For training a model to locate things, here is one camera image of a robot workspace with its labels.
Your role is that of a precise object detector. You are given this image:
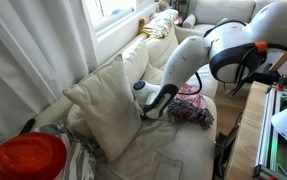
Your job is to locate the red patterned fringed blanket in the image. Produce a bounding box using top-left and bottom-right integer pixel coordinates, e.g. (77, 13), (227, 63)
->
(167, 83), (215, 130)

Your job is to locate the beige throw pillow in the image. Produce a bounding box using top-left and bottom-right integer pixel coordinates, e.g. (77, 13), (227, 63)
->
(62, 54), (143, 163)

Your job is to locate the beige sofa back cushion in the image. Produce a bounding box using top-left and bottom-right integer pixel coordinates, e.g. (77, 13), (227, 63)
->
(145, 25), (180, 69)
(121, 39), (150, 88)

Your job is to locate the beige fabric sofa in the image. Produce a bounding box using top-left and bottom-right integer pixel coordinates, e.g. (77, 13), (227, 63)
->
(29, 19), (221, 180)

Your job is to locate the colourful patterned quilt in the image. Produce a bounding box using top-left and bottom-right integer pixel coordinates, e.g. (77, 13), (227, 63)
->
(138, 8), (180, 39)

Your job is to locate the clear acrylic stand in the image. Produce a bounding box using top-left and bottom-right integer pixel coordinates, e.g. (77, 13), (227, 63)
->
(148, 151), (185, 180)

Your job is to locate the grey white striped cloth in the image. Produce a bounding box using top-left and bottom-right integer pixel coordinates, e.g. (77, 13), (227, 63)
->
(32, 120), (97, 180)

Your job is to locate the light wooden table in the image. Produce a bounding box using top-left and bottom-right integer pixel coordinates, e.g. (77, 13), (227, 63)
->
(223, 80), (271, 180)

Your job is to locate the light grey armchair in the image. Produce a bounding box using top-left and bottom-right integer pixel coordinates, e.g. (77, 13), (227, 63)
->
(181, 0), (274, 36)

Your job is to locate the small black object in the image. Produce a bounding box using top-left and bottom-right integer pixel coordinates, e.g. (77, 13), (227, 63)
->
(18, 117), (37, 136)

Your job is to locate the white curtain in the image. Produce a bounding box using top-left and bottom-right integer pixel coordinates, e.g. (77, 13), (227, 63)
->
(0, 0), (99, 164)

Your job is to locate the red hard hat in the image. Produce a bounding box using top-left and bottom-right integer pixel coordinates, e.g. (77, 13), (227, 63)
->
(0, 132), (68, 180)

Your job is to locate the white dome cap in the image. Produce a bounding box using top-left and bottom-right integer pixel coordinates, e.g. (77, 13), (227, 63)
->
(271, 96), (287, 149)

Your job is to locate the white window frame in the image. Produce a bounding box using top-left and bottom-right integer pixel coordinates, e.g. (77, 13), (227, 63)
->
(81, 0), (159, 34)

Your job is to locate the black floor cable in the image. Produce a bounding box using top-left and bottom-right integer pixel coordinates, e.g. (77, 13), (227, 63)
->
(216, 112), (244, 174)

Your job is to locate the orange cable clip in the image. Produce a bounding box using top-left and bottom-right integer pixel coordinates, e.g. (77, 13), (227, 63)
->
(254, 41), (268, 54)

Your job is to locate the aluminium profile frame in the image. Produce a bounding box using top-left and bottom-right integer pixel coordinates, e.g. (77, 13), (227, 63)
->
(252, 84), (287, 180)

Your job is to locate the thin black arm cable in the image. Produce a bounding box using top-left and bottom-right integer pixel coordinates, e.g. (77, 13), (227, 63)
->
(224, 42), (287, 98)

